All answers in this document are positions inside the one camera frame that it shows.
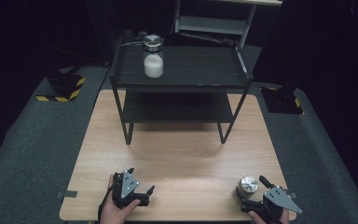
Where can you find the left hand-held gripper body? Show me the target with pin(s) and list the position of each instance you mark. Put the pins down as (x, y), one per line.
(127, 186)

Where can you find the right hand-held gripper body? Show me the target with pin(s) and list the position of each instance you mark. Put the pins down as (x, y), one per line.
(278, 197)

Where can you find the glass jar with metal lid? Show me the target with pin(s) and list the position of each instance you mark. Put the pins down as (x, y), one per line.
(248, 186)

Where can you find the glass jar with white powder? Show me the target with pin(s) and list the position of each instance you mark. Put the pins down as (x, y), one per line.
(153, 62)

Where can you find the black two-tier shelf rack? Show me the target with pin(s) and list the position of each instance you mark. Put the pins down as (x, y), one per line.
(199, 65)

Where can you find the person's right hand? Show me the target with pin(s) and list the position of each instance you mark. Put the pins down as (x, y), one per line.
(261, 220)

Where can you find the person's left hand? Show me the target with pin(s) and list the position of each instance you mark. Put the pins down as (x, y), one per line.
(113, 214)

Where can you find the grey tape strip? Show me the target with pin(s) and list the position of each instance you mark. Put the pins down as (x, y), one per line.
(292, 195)
(67, 194)

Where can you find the black stand base striped tape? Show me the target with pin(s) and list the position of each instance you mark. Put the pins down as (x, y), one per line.
(281, 101)
(63, 85)

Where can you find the power strip with plugs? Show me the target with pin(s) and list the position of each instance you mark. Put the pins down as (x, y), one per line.
(132, 35)

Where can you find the white metal shelf unit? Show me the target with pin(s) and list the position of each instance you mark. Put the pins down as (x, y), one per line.
(211, 24)

